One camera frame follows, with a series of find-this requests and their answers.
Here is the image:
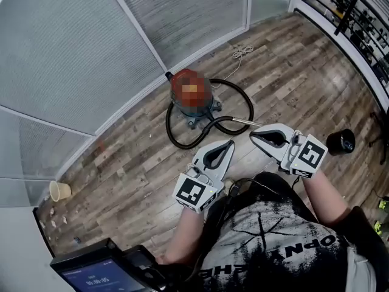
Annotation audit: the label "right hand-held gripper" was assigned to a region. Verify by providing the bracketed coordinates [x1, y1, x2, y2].
[249, 123, 329, 179]

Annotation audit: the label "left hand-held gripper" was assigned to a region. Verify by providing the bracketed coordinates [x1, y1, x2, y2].
[172, 139, 235, 214]

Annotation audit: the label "black vacuum hose with wand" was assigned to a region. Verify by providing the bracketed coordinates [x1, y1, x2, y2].
[166, 78, 267, 150]

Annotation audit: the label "person's left forearm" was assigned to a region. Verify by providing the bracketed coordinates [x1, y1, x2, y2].
[159, 205, 213, 266]

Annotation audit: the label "person's right forearm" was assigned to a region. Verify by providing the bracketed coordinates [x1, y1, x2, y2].
[302, 170, 358, 226]

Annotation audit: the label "red vacuum cleaner body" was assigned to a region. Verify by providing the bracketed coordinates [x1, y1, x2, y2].
[165, 68, 222, 130]

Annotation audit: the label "person's black shorts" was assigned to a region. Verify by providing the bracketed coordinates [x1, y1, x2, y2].
[206, 171, 308, 224]

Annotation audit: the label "black waste bin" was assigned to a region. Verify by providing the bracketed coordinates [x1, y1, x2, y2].
[326, 128, 356, 156]

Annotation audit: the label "person's black white print shirt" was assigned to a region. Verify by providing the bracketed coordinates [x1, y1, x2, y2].
[196, 198, 389, 292]

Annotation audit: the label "black metal railing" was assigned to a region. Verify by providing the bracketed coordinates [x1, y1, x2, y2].
[299, 0, 389, 85]

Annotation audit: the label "beige paper cup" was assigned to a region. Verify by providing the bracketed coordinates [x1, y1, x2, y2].
[49, 180, 72, 203]

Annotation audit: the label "black screen device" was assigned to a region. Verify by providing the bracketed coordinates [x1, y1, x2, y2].
[50, 238, 143, 292]

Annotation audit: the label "scattered floor scraps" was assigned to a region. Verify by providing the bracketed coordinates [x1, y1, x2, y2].
[38, 207, 81, 245]

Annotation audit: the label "black body cable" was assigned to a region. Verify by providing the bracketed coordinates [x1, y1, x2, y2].
[194, 178, 276, 273]

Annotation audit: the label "white power cord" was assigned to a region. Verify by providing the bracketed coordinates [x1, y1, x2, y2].
[217, 43, 256, 82]

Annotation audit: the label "black device mount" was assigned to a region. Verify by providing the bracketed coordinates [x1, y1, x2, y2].
[121, 244, 171, 292]

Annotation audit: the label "grey shoulder strap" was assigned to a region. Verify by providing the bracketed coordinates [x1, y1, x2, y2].
[346, 245, 382, 292]

